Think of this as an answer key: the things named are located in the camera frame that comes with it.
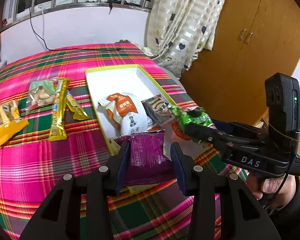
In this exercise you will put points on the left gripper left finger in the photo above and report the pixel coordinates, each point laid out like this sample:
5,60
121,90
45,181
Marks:
118,165

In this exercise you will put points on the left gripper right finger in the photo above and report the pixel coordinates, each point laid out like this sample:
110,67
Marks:
183,168

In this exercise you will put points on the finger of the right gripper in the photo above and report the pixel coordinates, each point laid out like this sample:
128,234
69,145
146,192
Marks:
210,135
230,126

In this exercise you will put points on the green candy packet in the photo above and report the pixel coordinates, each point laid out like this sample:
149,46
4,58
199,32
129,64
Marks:
187,115

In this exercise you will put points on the orange jelly cup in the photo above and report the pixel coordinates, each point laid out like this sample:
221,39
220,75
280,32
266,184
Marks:
178,131

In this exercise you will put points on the purple snack packet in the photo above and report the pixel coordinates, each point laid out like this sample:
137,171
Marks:
148,164

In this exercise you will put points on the white orange snack bag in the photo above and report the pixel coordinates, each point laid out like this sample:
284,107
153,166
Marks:
124,114

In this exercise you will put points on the brown chocolate snack packet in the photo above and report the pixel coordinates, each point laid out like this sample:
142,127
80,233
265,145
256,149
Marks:
157,109

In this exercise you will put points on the small gold snack bar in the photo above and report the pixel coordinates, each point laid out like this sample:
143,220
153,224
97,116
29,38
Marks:
78,113

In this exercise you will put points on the long gold snack bar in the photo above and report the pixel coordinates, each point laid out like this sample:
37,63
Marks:
57,130

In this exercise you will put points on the clear green peanut bag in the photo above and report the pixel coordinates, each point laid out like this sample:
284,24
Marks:
41,93

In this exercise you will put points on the yellow chip bag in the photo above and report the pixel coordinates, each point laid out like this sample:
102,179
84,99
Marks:
10,121

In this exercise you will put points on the person's right hand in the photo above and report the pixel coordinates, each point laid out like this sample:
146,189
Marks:
271,186

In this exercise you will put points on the green-rimmed white tray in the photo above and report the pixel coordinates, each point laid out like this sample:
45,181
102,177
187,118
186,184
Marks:
135,80

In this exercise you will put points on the pink plaid bedspread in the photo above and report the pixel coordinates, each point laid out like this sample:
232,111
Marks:
30,165

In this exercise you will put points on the wooden wardrobe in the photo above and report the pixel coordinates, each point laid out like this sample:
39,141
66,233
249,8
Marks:
254,39

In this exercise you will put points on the heart-patterned cream curtain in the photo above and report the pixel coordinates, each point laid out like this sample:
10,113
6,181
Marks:
178,30

